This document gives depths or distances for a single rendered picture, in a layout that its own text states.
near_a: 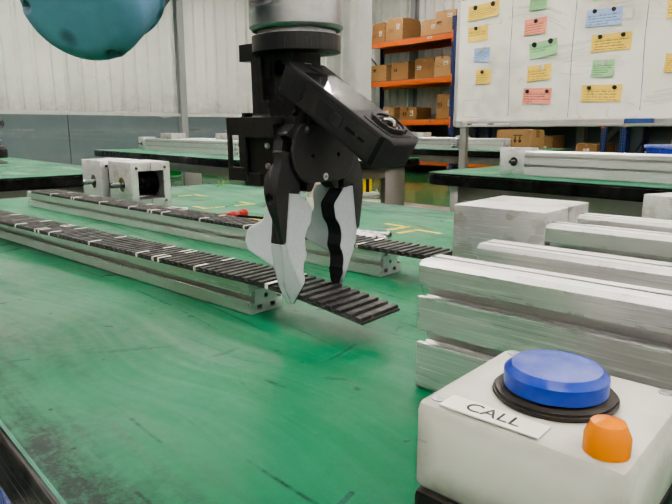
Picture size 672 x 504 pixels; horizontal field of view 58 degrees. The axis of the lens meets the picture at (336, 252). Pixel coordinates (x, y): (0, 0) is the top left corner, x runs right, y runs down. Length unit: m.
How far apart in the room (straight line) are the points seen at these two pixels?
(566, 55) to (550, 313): 3.31
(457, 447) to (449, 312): 0.14
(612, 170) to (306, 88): 1.71
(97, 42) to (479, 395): 0.30
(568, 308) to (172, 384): 0.25
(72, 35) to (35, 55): 11.36
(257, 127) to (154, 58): 12.07
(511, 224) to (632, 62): 2.95
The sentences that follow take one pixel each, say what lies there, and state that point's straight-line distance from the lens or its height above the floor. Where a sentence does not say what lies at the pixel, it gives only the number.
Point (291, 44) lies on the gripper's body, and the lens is 0.48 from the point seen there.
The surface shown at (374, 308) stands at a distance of 0.49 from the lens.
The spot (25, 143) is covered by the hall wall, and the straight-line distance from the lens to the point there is 11.61.
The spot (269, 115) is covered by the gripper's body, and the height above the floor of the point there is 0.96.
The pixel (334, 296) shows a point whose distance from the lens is 0.50.
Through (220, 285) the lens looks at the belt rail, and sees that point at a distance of 0.58.
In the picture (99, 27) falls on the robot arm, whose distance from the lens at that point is 0.40.
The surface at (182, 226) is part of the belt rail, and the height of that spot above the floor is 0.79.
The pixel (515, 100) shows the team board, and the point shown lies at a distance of 3.76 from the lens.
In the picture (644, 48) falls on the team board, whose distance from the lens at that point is 3.47.
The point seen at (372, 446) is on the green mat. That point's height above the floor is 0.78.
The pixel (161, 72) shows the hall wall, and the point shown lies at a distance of 12.59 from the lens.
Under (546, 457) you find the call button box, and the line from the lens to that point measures 0.23.
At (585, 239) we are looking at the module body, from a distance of 0.53.
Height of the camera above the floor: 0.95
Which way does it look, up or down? 12 degrees down
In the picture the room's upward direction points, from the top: straight up
